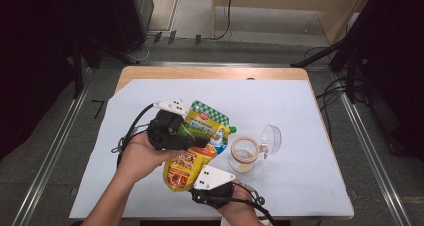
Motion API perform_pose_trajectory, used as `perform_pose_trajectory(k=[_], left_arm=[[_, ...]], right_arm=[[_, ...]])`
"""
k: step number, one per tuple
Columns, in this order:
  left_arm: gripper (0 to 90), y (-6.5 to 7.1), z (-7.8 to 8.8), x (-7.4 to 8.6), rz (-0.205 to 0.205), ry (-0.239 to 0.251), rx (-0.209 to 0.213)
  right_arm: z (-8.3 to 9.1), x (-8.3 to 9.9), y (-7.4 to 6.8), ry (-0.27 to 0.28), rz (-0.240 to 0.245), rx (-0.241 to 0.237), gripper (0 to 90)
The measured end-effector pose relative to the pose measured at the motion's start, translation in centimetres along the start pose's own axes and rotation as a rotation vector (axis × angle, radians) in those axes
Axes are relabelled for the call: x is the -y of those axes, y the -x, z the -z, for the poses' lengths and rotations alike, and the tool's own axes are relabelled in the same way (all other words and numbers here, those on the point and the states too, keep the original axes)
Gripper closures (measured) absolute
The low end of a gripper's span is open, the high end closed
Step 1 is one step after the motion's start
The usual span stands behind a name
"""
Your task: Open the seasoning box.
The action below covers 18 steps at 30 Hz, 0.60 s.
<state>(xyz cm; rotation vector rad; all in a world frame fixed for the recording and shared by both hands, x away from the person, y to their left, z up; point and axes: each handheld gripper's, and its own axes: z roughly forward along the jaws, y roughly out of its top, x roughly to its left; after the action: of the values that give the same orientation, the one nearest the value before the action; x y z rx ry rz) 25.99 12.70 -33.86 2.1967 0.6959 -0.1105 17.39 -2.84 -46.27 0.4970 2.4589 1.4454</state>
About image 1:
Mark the wooden shelf unit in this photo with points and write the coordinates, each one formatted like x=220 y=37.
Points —
x=333 y=22

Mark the glass jar with hinged lid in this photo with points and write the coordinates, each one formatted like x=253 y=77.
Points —
x=241 y=166

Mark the white table mat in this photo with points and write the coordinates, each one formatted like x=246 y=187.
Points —
x=283 y=192

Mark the dark curtain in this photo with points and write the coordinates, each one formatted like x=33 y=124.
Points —
x=400 y=69
x=33 y=52

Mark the person's left hand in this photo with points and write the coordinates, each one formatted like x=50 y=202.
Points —
x=140 y=159

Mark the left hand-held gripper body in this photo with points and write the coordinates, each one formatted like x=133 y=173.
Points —
x=165 y=126

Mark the black cabinet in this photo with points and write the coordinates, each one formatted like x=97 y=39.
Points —
x=126 y=19

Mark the metal floor rail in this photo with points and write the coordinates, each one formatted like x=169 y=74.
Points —
x=50 y=157
x=375 y=159

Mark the yellow green spouted pouch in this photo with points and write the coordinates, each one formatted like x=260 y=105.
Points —
x=206 y=122

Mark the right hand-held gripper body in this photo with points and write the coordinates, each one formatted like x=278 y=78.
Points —
x=213 y=179

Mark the person's right hand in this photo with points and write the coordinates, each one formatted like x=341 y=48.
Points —
x=241 y=206

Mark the black metal stand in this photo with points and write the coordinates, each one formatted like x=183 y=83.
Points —
x=78 y=72
x=320 y=54

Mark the small black floor bracket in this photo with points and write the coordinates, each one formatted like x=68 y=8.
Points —
x=198 y=39
x=157 y=37
x=172 y=37

